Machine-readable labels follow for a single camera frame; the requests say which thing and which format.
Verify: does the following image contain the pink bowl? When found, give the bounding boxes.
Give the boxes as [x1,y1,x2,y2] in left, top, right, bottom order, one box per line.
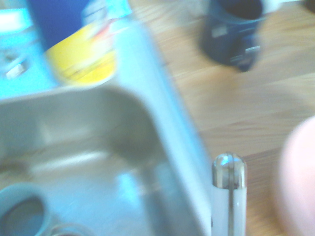
[277,115,315,236]

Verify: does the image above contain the Lysol wipes canister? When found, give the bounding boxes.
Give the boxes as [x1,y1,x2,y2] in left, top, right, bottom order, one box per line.
[27,0,132,86]

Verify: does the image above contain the white-handled metal spoon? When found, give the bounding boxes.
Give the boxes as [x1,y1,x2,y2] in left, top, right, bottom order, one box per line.
[211,152,248,236]

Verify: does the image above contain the dark blue mug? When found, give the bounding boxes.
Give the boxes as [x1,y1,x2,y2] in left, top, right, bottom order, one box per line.
[199,0,268,73]

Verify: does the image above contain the grey-green mug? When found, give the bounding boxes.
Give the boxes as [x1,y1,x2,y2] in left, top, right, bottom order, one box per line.
[0,183,54,236]

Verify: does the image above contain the stainless steel double sink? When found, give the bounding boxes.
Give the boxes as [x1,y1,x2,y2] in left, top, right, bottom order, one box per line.
[0,19,215,236]

